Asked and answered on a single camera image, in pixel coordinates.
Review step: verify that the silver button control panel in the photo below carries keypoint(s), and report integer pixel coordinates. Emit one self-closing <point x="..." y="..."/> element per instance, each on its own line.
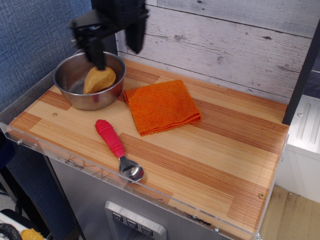
<point x="126" y="224"/>

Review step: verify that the clear acrylic table guard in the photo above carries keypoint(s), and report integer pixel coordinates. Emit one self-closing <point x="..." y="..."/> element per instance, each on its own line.
<point x="206" y="180"/>

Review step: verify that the dark right frame post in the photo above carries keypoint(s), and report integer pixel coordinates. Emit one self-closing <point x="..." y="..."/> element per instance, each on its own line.
<point x="303" y="77"/>

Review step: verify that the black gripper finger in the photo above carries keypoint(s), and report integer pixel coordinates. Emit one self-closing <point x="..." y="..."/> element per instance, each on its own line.
<point x="94" y="52"/>
<point x="134" y="36"/>

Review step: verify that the stainless steel bowl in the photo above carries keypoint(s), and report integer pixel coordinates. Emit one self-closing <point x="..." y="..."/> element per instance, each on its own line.
<point x="69" y="77"/>

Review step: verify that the yellow black object bottom left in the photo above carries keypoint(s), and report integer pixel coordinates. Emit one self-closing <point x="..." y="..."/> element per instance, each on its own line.
<point x="9" y="232"/>

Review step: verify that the white side cabinet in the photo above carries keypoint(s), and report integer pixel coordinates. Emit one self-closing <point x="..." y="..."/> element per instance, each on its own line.
<point x="299" y="167"/>

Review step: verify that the tan toy food piece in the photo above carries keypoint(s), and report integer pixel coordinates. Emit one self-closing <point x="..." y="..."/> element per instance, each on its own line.
<point x="98" y="80"/>

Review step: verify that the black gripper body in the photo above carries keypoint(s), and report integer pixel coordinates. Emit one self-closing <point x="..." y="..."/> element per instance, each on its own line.
<point x="110" y="17"/>

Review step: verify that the orange folded cloth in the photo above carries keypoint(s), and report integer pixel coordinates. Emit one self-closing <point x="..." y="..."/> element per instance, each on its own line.
<point x="162" y="106"/>

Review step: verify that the steel toy appliance front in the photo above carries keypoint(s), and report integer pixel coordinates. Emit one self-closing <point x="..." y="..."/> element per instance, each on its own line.
<point x="88" y="190"/>

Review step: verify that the red handled metal spoon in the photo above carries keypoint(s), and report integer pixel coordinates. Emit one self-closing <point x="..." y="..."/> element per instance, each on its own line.
<point x="128" y="169"/>

